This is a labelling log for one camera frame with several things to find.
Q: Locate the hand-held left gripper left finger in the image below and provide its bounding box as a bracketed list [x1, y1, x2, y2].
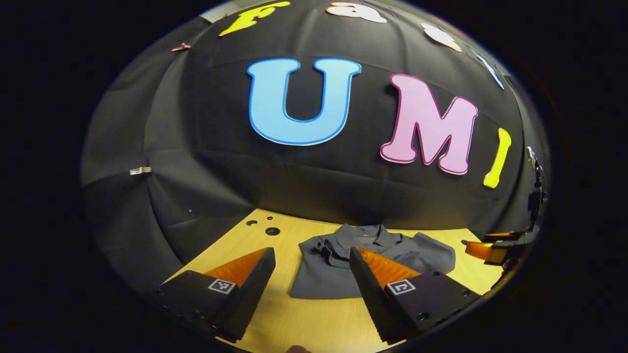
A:
[157, 247, 276, 343]

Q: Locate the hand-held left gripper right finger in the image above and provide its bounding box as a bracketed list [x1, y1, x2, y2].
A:
[349, 246, 482, 346]

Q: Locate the grey long-sleeved shirt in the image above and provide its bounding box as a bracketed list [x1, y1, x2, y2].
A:
[289, 224, 457, 300]

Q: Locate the black backdrop cloth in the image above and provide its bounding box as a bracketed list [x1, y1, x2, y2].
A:
[81, 0, 550, 295]

